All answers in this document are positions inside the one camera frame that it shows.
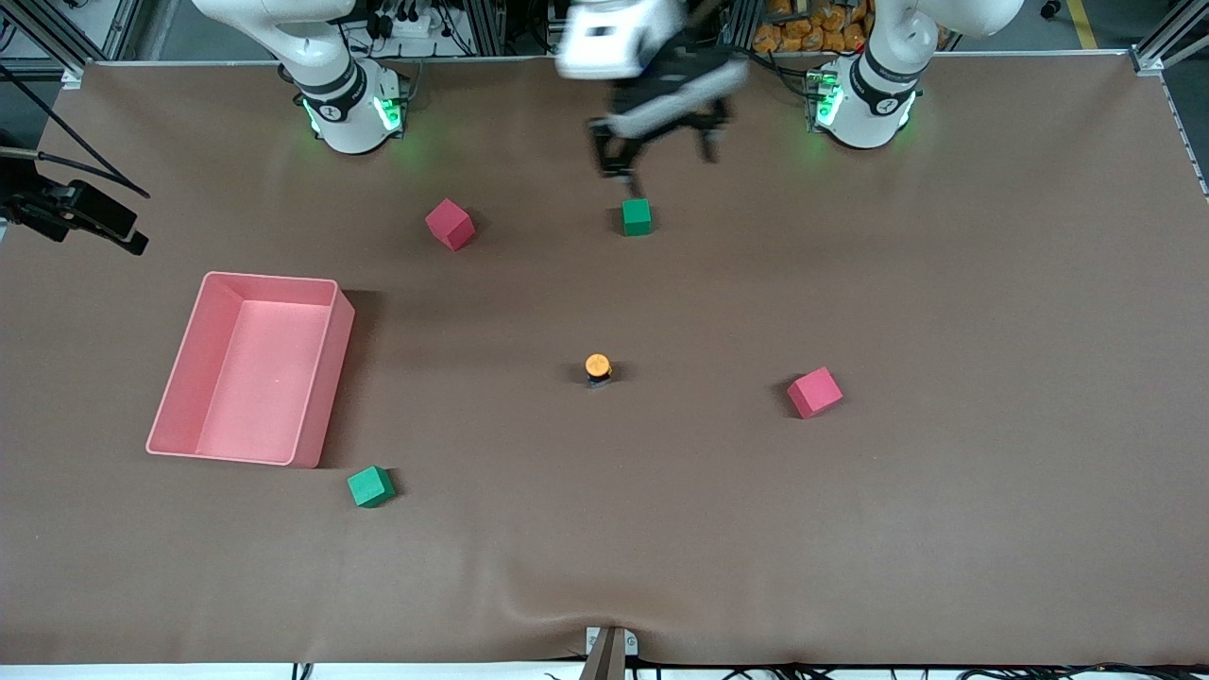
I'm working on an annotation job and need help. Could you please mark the brown wooden strip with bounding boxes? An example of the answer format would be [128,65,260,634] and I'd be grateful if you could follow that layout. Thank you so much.
[578,627,627,680]

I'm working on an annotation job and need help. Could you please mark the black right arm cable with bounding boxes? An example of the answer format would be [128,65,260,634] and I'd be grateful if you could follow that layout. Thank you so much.
[0,64,152,201]

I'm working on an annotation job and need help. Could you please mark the pink foam cube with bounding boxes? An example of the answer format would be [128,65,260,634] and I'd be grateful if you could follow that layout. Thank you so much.
[787,366,844,420]
[424,197,476,252]

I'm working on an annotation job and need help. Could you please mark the aluminium frame profile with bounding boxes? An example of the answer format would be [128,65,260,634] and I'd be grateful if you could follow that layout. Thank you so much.
[1131,0,1209,75]
[0,0,143,91]

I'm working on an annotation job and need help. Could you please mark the white power strip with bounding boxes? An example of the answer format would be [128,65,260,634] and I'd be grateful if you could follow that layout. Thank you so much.
[373,0,445,39]

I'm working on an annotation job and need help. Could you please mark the pink plastic bin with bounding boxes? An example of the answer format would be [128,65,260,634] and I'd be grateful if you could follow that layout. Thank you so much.
[145,271,357,469]

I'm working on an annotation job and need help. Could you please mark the metal table edge bracket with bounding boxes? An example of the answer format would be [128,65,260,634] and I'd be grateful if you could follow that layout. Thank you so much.
[585,626,639,657]

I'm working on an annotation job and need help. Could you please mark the brown table cover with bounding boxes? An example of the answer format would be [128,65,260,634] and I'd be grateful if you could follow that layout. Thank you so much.
[0,52,1209,667]

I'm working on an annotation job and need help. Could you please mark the pile of orange objects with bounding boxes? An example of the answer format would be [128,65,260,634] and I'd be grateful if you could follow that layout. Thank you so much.
[753,0,875,54]

